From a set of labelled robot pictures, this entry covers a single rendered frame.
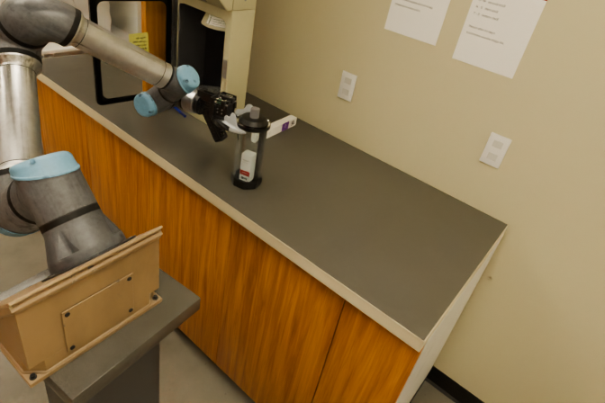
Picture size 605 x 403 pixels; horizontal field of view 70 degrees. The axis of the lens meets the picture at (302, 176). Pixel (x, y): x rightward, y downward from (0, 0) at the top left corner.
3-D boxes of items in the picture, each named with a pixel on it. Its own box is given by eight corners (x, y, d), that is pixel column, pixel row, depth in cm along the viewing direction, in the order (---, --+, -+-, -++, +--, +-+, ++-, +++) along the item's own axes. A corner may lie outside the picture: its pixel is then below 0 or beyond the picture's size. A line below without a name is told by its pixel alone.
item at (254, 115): (272, 127, 138) (275, 108, 135) (258, 137, 131) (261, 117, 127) (248, 118, 141) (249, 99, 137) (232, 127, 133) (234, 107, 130)
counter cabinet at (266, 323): (155, 182, 297) (155, 52, 250) (423, 382, 201) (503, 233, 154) (54, 219, 249) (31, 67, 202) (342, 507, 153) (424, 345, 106)
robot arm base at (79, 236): (65, 273, 79) (39, 223, 78) (43, 280, 89) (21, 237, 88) (138, 236, 89) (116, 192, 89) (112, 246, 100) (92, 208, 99)
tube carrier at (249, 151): (267, 177, 149) (276, 120, 138) (251, 192, 140) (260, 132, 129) (240, 166, 152) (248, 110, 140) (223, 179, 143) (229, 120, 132)
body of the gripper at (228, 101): (226, 102, 131) (193, 91, 135) (223, 129, 136) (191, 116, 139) (239, 96, 138) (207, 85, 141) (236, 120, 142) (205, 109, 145)
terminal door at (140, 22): (170, 94, 183) (172, -6, 162) (96, 106, 163) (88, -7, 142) (169, 94, 183) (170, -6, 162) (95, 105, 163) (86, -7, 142)
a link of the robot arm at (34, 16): (23, -39, 94) (203, 65, 130) (3, -10, 100) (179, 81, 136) (14, 2, 89) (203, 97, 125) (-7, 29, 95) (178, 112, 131)
